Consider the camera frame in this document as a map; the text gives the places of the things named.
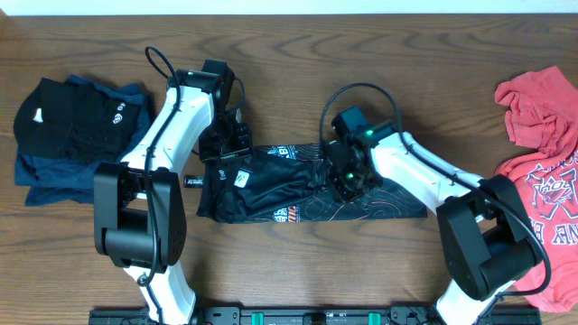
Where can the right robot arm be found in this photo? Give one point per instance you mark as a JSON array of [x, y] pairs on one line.
[[486, 236]]

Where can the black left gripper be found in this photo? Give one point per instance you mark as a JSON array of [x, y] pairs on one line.
[[245, 147]]

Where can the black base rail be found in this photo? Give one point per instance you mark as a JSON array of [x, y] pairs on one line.
[[293, 316]]

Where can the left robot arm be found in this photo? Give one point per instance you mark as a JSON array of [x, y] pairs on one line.
[[139, 217]]

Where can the black printed cycling jersey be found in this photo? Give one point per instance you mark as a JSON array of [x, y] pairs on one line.
[[287, 184]]

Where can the folded black shirt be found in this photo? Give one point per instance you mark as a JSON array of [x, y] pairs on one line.
[[64, 121]]

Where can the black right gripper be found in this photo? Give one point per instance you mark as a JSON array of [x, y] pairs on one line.
[[341, 193]]

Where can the folded navy blue shirt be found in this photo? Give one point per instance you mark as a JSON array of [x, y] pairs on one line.
[[54, 180]]

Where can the red printed t-shirt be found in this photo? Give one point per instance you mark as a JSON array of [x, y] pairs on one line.
[[541, 115]]

